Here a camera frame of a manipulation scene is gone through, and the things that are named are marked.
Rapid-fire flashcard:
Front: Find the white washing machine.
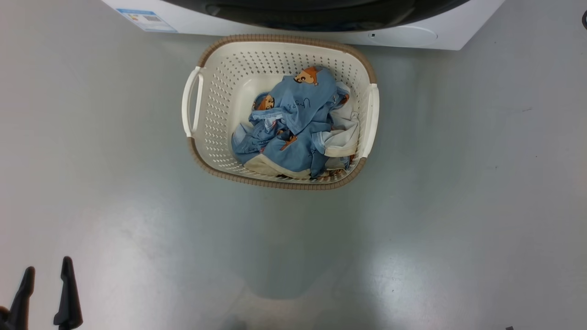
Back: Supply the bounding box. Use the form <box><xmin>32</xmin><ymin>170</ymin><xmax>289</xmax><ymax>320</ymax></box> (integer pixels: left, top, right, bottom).
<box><xmin>102</xmin><ymin>0</ymin><xmax>505</xmax><ymax>51</ymax></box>

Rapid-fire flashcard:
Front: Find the blue white energy label sticker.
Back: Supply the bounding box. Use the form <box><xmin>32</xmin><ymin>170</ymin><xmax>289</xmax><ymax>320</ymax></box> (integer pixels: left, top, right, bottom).
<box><xmin>116</xmin><ymin>8</ymin><xmax>178</xmax><ymax>33</ymax></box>

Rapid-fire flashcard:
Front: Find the blue cartoon print garment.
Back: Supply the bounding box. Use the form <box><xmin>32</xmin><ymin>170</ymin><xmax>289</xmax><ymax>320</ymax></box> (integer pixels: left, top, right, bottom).
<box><xmin>231</xmin><ymin>66</ymin><xmax>356</xmax><ymax>179</ymax></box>

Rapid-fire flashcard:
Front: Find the cream laundry basket brown rim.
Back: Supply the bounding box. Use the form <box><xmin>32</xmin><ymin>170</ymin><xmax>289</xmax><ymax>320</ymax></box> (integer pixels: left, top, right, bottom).
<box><xmin>182</xmin><ymin>34</ymin><xmax>380</xmax><ymax>191</ymax></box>

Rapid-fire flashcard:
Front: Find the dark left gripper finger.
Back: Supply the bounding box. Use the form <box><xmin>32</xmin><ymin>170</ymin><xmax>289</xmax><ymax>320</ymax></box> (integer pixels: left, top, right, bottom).
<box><xmin>5</xmin><ymin>266</ymin><xmax>36</xmax><ymax>330</ymax></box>
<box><xmin>53</xmin><ymin>256</ymin><xmax>83</xmax><ymax>330</ymax></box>

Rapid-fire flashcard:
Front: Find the dark round washing machine door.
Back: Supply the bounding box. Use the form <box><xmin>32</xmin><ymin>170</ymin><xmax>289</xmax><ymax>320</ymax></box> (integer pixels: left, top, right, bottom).
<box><xmin>161</xmin><ymin>0</ymin><xmax>471</xmax><ymax>33</ymax></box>

